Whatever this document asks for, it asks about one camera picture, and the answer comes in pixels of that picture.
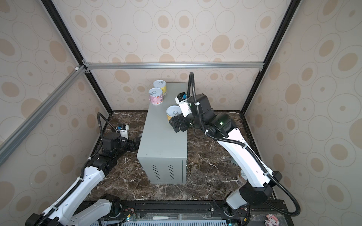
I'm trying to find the yellow can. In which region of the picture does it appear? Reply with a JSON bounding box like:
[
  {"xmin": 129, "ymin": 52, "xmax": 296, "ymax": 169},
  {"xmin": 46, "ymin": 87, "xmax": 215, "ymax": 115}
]
[
  {"xmin": 153, "ymin": 80, "xmax": 167, "ymax": 96},
  {"xmin": 166, "ymin": 105, "xmax": 182, "ymax": 121}
]

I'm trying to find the pink can front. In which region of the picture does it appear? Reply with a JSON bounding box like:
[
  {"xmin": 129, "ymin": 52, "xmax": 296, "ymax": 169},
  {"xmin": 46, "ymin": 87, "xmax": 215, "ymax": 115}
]
[{"xmin": 149, "ymin": 88, "xmax": 164, "ymax": 105}]

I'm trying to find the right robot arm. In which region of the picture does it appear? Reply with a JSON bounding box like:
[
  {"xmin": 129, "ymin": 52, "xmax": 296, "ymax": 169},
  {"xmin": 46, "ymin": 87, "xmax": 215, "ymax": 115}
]
[{"xmin": 169, "ymin": 72, "xmax": 301, "ymax": 217}]

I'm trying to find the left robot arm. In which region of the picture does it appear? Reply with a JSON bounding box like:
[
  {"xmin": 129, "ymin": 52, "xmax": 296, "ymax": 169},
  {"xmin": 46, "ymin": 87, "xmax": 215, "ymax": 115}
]
[{"xmin": 25, "ymin": 113, "xmax": 141, "ymax": 226}]

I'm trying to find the grey metal cabinet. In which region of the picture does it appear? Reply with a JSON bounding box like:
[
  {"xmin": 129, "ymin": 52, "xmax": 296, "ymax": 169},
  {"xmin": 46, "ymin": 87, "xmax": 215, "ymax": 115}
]
[{"xmin": 137, "ymin": 83, "xmax": 187, "ymax": 184}]

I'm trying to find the grey green can right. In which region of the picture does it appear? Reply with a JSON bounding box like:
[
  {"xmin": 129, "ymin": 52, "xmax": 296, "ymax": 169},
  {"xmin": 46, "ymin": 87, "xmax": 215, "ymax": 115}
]
[{"xmin": 231, "ymin": 157, "xmax": 238, "ymax": 166}]

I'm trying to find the brown can right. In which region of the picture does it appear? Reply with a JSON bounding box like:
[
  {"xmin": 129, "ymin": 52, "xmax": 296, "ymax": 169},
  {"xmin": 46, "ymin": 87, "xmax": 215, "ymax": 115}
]
[{"xmin": 238, "ymin": 170, "xmax": 248, "ymax": 183}]

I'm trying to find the horizontal aluminium bar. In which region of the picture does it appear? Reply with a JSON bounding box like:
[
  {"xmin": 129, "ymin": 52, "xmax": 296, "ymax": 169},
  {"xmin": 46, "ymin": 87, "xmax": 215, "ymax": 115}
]
[{"xmin": 85, "ymin": 62, "xmax": 264, "ymax": 70}]

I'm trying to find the diagonal aluminium bar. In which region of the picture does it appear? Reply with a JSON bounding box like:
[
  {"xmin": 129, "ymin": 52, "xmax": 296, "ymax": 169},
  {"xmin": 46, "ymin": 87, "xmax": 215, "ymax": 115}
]
[{"xmin": 1, "ymin": 66, "xmax": 86, "ymax": 165}]

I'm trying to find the pink toy figure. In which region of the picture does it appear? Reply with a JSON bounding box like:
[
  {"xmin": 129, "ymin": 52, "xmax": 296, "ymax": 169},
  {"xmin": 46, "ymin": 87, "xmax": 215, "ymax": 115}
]
[{"xmin": 265, "ymin": 214, "xmax": 280, "ymax": 226}]

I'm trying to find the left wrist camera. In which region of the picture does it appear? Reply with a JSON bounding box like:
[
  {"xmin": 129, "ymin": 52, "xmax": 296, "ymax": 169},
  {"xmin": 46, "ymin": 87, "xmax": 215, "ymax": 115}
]
[{"xmin": 116, "ymin": 124, "xmax": 129, "ymax": 139}]

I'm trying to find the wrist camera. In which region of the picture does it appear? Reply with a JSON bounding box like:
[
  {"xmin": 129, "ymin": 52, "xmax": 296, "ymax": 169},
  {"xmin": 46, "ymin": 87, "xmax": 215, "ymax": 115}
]
[
  {"xmin": 116, "ymin": 124, "xmax": 129, "ymax": 139},
  {"xmin": 175, "ymin": 92, "xmax": 192, "ymax": 117}
]

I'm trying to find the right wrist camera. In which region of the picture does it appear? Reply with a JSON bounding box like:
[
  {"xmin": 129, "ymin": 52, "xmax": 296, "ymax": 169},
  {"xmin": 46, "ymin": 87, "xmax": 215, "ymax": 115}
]
[{"xmin": 175, "ymin": 92, "xmax": 192, "ymax": 117}]

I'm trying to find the white handled fork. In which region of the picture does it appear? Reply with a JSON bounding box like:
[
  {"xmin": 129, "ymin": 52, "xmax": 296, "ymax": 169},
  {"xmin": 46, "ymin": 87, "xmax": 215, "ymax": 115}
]
[{"xmin": 152, "ymin": 214, "xmax": 188, "ymax": 220}]

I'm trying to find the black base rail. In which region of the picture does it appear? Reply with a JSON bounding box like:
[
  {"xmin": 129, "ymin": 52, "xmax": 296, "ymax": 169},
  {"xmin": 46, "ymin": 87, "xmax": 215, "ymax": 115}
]
[{"xmin": 93, "ymin": 200, "xmax": 294, "ymax": 226}]

